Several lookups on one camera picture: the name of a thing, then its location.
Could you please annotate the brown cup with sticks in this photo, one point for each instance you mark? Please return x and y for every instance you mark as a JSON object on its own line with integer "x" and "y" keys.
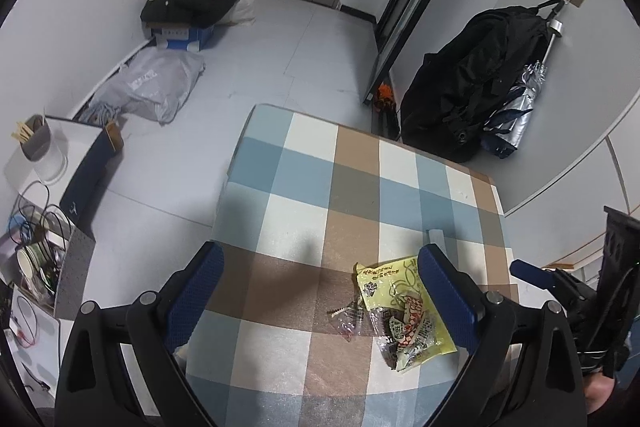
{"x": 36, "y": 142}

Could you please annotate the dark blue box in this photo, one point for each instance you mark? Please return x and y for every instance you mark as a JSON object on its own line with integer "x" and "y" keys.
{"x": 87, "y": 177}

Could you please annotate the small orange object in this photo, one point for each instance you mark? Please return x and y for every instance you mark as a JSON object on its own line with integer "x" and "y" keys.
{"x": 385, "y": 93}

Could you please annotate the silver folded umbrella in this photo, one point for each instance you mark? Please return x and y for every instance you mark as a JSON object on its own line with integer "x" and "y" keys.
{"x": 515, "y": 117}

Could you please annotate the white perforated box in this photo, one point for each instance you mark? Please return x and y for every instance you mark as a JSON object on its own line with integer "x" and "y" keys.
{"x": 75, "y": 267}

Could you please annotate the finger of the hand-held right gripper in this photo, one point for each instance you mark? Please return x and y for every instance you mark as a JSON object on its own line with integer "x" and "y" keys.
{"x": 532, "y": 273}

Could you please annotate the checked tablecloth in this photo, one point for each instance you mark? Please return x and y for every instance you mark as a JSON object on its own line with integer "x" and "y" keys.
{"x": 310, "y": 217}

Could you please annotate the grey plastic parcel bag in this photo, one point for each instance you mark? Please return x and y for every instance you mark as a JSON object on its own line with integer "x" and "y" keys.
{"x": 150, "y": 82}

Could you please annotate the black bag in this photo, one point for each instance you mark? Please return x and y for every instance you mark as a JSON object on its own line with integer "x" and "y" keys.
{"x": 465, "y": 82}

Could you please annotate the black clothes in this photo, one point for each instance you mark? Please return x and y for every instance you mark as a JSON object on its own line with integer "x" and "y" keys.
{"x": 200, "y": 7}

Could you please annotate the white cloth bag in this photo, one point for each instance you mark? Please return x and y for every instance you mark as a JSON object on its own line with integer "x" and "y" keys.
{"x": 242, "y": 9}

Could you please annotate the yellow snack packet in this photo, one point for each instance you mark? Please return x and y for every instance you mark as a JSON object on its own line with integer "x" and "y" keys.
{"x": 385, "y": 282}

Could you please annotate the white wardrobe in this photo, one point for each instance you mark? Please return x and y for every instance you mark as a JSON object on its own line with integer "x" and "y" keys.
{"x": 575, "y": 197}

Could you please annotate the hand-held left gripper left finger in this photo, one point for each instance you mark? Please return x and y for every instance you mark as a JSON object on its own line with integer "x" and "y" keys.
{"x": 197, "y": 292}

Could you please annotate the blue cardboard box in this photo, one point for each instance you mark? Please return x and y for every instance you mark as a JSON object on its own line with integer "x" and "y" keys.
{"x": 200, "y": 36}

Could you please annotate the small clear wrapper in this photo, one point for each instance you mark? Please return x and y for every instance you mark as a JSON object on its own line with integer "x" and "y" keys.
{"x": 350, "y": 319}

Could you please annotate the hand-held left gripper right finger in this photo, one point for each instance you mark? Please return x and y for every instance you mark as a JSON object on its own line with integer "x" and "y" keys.
{"x": 447, "y": 302}

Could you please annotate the person's right hand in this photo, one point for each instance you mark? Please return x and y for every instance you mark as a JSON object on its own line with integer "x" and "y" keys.
{"x": 600, "y": 397}

